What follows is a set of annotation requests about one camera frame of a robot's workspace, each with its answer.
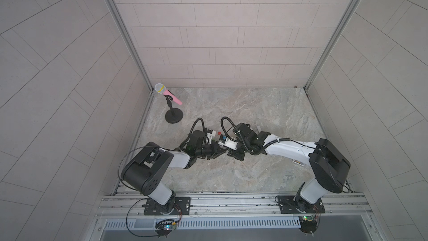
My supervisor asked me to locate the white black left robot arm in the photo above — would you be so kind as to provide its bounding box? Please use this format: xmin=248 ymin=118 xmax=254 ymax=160
xmin=118 ymin=118 xmax=227 ymax=214

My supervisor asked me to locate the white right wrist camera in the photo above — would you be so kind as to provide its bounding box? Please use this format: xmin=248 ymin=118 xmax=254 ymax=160
xmin=218 ymin=135 xmax=238 ymax=151

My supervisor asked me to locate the pink toy microphone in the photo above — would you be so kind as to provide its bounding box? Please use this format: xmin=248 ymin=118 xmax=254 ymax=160
xmin=154 ymin=83 xmax=182 ymax=106

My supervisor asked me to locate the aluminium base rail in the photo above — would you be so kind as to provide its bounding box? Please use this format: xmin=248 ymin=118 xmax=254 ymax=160
xmin=93 ymin=192 xmax=373 ymax=232

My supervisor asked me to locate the colourful small card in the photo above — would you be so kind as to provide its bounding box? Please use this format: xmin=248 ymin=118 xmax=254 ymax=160
xmin=293 ymin=160 xmax=305 ymax=166

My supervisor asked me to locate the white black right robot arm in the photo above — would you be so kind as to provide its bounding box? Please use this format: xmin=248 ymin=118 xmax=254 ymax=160
xmin=219 ymin=117 xmax=351 ymax=214

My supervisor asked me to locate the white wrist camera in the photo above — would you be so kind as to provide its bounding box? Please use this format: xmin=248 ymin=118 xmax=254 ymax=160
xmin=218 ymin=135 xmax=238 ymax=151
xmin=206 ymin=129 xmax=217 ymax=144

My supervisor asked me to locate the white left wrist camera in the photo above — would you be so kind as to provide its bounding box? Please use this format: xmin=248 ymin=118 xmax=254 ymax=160
xmin=206 ymin=129 xmax=217 ymax=144

